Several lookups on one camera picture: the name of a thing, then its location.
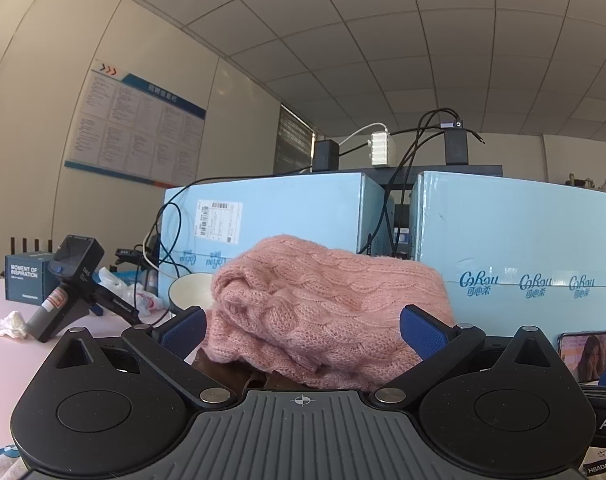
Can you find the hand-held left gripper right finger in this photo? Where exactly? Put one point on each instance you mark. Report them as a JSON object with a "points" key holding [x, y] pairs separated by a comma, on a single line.
{"points": [[423, 332]]}

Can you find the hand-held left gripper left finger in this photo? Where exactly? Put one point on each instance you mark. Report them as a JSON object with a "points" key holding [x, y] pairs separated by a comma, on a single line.
{"points": [[185, 331]]}

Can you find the pink knitted sweater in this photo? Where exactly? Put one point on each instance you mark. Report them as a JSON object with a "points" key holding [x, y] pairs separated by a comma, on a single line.
{"points": [[323, 300]]}

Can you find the white plastic bag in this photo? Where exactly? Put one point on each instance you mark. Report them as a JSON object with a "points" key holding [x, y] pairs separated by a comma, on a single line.
{"points": [[133, 295]]}

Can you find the smartphone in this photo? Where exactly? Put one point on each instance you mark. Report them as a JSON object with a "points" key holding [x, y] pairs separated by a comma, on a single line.
{"points": [[590, 355]]}

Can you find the black handheld scanner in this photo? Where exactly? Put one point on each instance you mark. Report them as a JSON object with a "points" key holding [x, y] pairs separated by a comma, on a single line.
{"points": [[75, 260]]}

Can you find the light blue cardboard box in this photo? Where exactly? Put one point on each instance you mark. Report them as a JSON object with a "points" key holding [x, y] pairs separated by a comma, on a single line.
{"points": [[508, 230], [293, 210]]}

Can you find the dark blue small box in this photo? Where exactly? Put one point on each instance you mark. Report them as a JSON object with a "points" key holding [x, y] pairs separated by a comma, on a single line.
{"points": [[25, 280]]}

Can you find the crumpled white tissue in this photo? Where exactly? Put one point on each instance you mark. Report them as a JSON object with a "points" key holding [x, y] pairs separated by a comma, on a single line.
{"points": [[10, 325]]}

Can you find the black power adapter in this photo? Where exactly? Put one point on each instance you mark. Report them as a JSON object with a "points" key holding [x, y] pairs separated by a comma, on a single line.
{"points": [[457, 147], [325, 155]]}

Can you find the white power adapter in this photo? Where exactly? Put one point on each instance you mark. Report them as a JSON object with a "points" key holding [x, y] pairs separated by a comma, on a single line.
{"points": [[380, 149]]}

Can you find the black router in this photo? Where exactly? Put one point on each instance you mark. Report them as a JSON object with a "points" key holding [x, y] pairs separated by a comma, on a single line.
{"points": [[13, 246]]}

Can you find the window blinds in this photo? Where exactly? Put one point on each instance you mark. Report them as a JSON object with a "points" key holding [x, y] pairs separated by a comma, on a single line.
{"points": [[293, 140]]}

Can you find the wall poster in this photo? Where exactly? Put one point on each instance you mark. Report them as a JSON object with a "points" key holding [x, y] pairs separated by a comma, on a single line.
{"points": [[133, 120]]}

